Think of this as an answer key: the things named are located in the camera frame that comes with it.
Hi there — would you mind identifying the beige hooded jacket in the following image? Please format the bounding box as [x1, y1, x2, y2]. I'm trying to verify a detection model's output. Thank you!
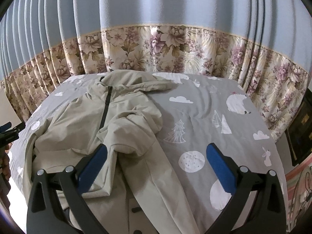
[23, 70, 199, 233]

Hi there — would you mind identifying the person's left hand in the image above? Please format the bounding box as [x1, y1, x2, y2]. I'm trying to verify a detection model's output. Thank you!
[1, 144, 11, 211]

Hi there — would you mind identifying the pink striped fabric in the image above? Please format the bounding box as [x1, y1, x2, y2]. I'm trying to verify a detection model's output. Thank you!
[285, 154, 311, 233]

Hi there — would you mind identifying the dark furniture at right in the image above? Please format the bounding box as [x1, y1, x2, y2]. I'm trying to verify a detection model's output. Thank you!
[285, 89, 312, 166]

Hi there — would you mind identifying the grey patterned bed sheet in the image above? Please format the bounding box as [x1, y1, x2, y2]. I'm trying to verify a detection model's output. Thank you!
[10, 73, 288, 233]

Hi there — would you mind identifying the blue floral curtain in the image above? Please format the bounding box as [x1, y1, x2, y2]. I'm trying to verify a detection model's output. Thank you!
[1, 0, 311, 139]

